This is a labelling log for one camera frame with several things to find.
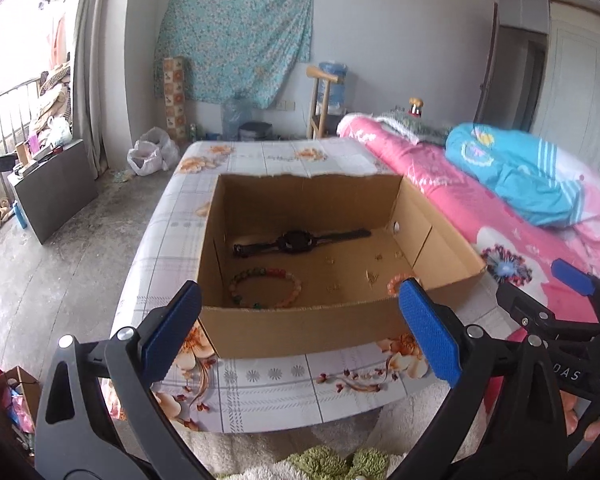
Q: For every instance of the gold ring charm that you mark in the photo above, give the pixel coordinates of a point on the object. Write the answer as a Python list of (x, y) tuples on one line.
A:
[(371, 277)]

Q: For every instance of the green white fluffy rug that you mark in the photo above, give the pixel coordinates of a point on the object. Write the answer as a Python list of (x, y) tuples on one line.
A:
[(325, 463)]

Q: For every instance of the light blue blanket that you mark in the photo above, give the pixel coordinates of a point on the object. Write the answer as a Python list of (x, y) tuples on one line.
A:
[(521, 169)]

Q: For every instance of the teal floral wall cloth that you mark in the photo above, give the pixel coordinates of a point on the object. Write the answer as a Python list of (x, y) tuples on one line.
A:
[(234, 49)]

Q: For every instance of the brown topped bottle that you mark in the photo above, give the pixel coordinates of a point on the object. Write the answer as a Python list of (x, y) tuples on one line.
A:
[(416, 106)]

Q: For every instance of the floral tablecloth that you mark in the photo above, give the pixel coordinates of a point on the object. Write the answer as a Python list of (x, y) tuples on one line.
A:
[(241, 396)]

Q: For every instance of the grey curtain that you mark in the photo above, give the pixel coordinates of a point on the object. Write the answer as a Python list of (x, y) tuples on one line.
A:
[(86, 97)]

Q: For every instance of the water jug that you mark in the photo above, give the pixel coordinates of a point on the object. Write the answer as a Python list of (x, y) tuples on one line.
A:
[(235, 111)]

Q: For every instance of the brown cardboard box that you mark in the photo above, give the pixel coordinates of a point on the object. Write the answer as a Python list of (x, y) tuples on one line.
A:
[(273, 305)]

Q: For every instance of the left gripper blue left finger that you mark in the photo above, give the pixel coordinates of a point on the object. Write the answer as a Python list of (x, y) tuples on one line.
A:
[(164, 330)]

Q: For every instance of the pink floral quilt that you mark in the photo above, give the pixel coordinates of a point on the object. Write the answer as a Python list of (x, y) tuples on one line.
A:
[(513, 250)]

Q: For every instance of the patterned tall box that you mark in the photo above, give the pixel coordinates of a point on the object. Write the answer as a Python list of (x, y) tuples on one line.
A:
[(174, 97)]

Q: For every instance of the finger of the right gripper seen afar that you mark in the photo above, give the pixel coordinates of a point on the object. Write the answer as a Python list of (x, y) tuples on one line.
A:
[(577, 280)]

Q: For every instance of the small open cardboard box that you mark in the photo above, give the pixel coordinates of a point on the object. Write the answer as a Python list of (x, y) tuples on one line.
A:
[(20, 394)]

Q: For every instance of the white plastic bag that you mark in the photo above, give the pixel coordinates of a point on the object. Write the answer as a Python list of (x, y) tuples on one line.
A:
[(154, 151)]

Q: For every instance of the black wristwatch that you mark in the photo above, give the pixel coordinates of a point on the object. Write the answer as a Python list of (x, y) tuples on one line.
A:
[(297, 242)]

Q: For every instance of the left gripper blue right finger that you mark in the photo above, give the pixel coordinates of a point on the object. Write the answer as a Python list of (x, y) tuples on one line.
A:
[(437, 343)]

